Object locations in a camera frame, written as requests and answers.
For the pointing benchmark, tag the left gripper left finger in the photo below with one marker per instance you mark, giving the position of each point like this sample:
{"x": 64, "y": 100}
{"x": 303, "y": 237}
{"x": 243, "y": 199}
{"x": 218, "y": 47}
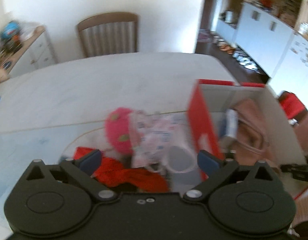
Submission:
{"x": 80, "y": 171}

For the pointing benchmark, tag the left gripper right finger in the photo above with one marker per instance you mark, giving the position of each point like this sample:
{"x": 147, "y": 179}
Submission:
{"x": 218, "y": 171}

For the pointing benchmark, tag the red knotted cloth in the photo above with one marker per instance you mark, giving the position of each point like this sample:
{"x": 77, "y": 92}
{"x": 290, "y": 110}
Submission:
{"x": 114, "y": 175}

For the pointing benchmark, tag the blue white small box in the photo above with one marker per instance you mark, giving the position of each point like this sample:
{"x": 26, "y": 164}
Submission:
{"x": 231, "y": 124}

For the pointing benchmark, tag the red white cardboard box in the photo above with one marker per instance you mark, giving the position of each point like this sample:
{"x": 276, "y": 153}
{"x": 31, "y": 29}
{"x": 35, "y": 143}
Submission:
{"x": 207, "y": 112}

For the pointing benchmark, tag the pink plush toy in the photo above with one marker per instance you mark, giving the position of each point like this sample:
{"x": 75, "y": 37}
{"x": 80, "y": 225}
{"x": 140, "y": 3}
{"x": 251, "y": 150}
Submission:
{"x": 117, "y": 130}

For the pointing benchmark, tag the red cloth on chair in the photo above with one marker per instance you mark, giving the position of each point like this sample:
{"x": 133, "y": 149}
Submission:
{"x": 292, "y": 106}

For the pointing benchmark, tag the row of shoes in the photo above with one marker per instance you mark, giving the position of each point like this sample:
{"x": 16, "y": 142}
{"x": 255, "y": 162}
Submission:
{"x": 237, "y": 53}

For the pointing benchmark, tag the white drawer cabinet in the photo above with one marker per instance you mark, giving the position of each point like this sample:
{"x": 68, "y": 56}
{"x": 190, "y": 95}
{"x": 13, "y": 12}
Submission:
{"x": 35, "y": 53}

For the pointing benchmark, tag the wooden chair far side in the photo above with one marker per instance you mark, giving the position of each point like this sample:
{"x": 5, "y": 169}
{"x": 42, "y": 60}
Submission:
{"x": 108, "y": 33}

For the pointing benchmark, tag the blue globe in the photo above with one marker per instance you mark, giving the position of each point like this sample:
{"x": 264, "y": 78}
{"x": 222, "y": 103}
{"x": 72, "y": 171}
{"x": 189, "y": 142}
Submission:
{"x": 11, "y": 29}

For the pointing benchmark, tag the white wall cabinets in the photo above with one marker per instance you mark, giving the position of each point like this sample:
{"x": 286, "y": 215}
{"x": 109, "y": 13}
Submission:
{"x": 273, "y": 36}

